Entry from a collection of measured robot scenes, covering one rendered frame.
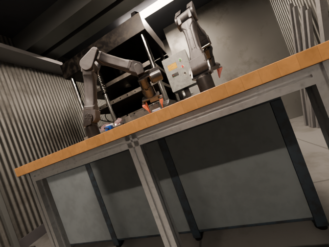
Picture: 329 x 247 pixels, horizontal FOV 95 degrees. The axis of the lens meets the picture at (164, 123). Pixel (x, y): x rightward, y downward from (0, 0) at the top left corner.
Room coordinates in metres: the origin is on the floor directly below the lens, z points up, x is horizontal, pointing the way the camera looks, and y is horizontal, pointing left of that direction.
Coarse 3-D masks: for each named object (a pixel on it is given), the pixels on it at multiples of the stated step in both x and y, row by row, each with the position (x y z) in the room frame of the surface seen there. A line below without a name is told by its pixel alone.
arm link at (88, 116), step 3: (87, 114) 0.74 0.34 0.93; (90, 114) 0.75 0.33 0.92; (87, 117) 0.74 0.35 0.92; (90, 117) 0.74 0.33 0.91; (84, 120) 0.74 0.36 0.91; (87, 120) 0.74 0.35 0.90; (90, 120) 0.74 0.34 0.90; (84, 123) 0.74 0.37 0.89; (87, 123) 0.74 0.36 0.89; (90, 123) 0.74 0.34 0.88; (93, 123) 0.77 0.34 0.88; (96, 123) 0.82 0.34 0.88; (84, 126) 0.74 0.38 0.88
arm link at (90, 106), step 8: (88, 72) 0.75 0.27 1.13; (96, 72) 0.81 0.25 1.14; (88, 80) 0.76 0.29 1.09; (96, 80) 0.81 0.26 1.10; (88, 88) 0.76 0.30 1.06; (96, 88) 0.80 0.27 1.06; (88, 96) 0.76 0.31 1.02; (96, 96) 0.79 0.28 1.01; (88, 104) 0.75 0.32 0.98; (96, 104) 0.79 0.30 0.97; (88, 112) 0.75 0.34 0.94; (96, 112) 0.77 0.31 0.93; (96, 120) 0.78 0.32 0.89
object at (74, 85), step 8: (144, 40) 1.69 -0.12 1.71; (144, 48) 1.70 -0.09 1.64; (152, 56) 1.70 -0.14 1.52; (160, 56) 2.35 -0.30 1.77; (152, 64) 1.69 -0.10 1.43; (72, 80) 2.06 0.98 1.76; (160, 88) 1.69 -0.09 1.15; (80, 96) 2.08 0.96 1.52; (176, 96) 2.33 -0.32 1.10; (80, 104) 2.06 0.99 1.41
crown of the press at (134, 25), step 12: (132, 12) 1.68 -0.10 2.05; (132, 24) 1.67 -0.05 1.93; (144, 24) 1.69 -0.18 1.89; (108, 36) 1.78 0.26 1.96; (120, 36) 1.73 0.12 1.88; (132, 36) 1.69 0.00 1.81; (156, 36) 2.10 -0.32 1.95; (108, 48) 1.80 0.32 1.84; (120, 48) 1.82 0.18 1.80; (132, 48) 1.91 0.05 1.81; (156, 48) 2.13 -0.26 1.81; (72, 60) 1.98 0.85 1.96; (144, 60) 2.36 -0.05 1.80; (72, 72) 2.00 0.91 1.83; (108, 72) 2.31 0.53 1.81; (120, 72) 2.13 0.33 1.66
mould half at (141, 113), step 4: (168, 100) 1.21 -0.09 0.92; (156, 104) 0.94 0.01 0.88; (160, 104) 0.98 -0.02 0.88; (164, 104) 1.07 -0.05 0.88; (168, 104) 1.17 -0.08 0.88; (152, 108) 0.95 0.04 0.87; (156, 108) 0.95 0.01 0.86; (136, 112) 0.99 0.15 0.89; (140, 112) 0.98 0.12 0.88; (144, 112) 0.97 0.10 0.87; (148, 112) 0.97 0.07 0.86; (128, 116) 1.01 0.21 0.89; (136, 116) 1.00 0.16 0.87; (140, 116) 0.99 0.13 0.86; (128, 120) 1.02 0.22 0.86; (132, 120) 1.01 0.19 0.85
